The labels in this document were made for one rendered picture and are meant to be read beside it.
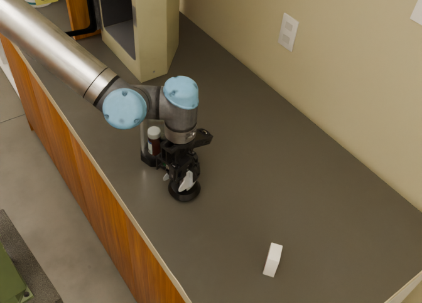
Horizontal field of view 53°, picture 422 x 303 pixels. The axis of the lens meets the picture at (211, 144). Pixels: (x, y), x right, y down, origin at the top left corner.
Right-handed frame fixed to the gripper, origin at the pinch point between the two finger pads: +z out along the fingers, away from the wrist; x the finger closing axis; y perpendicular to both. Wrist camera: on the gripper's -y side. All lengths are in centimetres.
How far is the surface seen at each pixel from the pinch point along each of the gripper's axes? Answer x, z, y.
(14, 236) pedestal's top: -22.6, 5.1, 39.3
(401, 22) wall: 26, -39, -52
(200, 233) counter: 12.2, 5.0, 7.2
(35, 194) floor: -104, 99, 1
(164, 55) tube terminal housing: -42, -3, -36
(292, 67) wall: -3, -6, -60
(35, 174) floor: -116, 99, -7
